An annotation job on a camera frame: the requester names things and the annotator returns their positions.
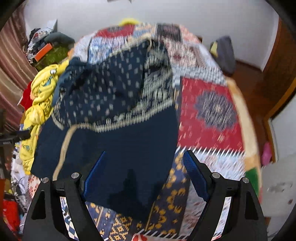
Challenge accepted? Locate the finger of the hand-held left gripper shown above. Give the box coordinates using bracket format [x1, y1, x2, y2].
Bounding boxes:
[0, 130, 31, 146]

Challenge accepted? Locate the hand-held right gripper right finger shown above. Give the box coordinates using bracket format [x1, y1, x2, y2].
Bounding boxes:
[183, 150, 269, 241]

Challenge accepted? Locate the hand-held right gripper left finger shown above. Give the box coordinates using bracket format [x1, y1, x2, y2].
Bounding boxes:
[22, 151, 107, 241]

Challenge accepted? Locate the navy patterned hoodie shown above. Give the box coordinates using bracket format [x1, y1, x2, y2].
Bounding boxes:
[30, 40, 179, 220]

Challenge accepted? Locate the yellow garment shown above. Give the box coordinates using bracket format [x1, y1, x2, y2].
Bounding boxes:
[20, 61, 70, 175]

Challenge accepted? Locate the striped brown curtain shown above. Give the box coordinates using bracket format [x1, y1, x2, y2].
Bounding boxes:
[0, 5, 38, 130]

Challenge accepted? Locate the patchwork bedspread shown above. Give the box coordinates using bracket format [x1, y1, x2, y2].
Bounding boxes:
[28, 22, 262, 241]

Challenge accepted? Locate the orange box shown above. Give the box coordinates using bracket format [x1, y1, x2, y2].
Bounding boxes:
[32, 44, 53, 62]

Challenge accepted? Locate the green patterned cloth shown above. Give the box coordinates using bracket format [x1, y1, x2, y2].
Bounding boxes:
[35, 45, 74, 71]

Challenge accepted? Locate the pile of clutter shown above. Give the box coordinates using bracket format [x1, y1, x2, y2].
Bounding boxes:
[24, 20, 58, 63]

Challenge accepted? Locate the dark grey cushion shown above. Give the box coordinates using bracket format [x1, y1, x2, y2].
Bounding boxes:
[44, 32, 75, 47]

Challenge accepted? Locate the grey bag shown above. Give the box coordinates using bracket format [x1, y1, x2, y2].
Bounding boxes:
[210, 36, 236, 75]

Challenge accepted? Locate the wooden wardrobe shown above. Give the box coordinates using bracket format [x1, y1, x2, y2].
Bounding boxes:
[261, 19, 296, 116]

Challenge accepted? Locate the yellow round object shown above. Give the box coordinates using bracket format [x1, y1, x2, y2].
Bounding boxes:
[119, 18, 140, 25]

